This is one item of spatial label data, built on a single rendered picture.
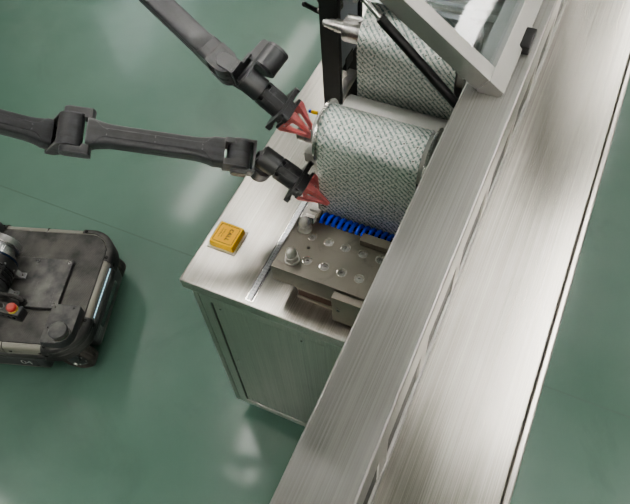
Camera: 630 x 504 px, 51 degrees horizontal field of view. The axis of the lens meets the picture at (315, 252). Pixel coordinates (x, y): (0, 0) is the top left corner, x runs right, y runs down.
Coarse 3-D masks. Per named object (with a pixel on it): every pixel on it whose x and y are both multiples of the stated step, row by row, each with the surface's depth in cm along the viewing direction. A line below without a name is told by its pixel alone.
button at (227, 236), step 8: (224, 224) 178; (216, 232) 177; (224, 232) 177; (232, 232) 177; (240, 232) 177; (216, 240) 176; (224, 240) 176; (232, 240) 175; (240, 240) 178; (224, 248) 176; (232, 248) 174
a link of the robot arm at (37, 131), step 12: (0, 120) 145; (12, 120) 147; (24, 120) 148; (36, 120) 150; (48, 120) 151; (60, 120) 148; (72, 120) 148; (84, 120) 150; (0, 132) 148; (12, 132) 147; (24, 132) 148; (36, 132) 149; (48, 132) 151; (60, 132) 147; (72, 132) 147; (36, 144) 153; (48, 144) 151; (72, 144) 147
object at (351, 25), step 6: (348, 18) 155; (354, 18) 154; (360, 18) 154; (348, 24) 154; (354, 24) 154; (360, 24) 154; (342, 30) 155; (348, 30) 154; (354, 30) 154; (342, 36) 156; (348, 36) 155; (354, 36) 155; (348, 42) 158; (354, 42) 156
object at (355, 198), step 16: (320, 176) 155; (336, 176) 153; (352, 176) 150; (336, 192) 157; (352, 192) 155; (368, 192) 152; (384, 192) 150; (400, 192) 147; (336, 208) 163; (352, 208) 160; (368, 208) 157; (384, 208) 154; (400, 208) 152; (368, 224) 162; (384, 224) 160
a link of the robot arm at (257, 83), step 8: (248, 64) 148; (256, 64) 147; (248, 72) 146; (256, 72) 147; (264, 72) 149; (240, 80) 147; (248, 80) 146; (256, 80) 146; (264, 80) 147; (240, 88) 148; (248, 88) 147; (256, 88) 147; (264, 88) 147; (248, 96) 149; (256, 96) 148
